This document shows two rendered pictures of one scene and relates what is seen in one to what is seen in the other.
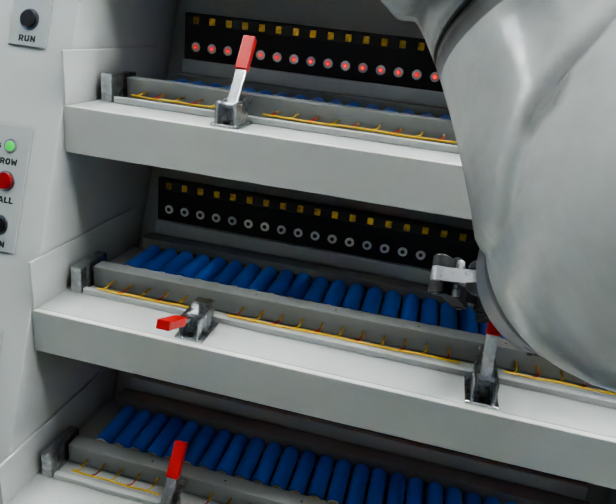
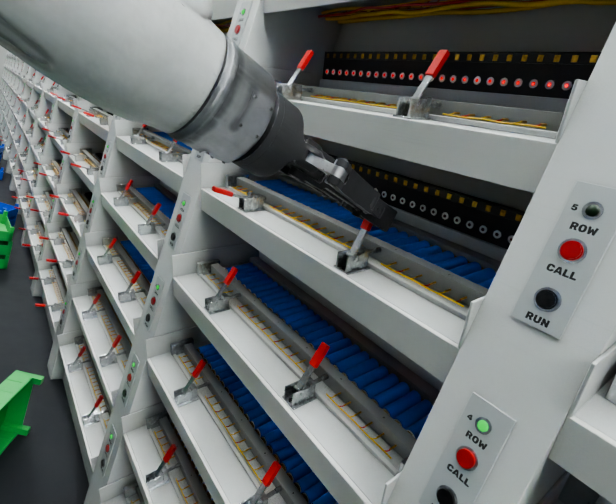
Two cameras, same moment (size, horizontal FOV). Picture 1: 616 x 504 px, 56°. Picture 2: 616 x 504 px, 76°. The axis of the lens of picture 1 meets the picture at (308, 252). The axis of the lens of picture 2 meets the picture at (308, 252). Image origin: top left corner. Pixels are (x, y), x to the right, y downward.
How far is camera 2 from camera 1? 0.43 m
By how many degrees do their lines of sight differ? 37
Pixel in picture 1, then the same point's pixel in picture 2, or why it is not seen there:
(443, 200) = (356, 137)
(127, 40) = (284, 65)
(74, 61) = not seen: hidden behind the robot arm
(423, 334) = (351, 233)
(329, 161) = (311, 114)
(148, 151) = not seen: hidden behind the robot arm
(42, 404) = (203, 239)
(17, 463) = (183, 260)
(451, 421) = (323, 276)
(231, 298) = (277, 199)
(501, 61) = not seen: outside the picture
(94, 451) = (217, 270)
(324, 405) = (277, 255)
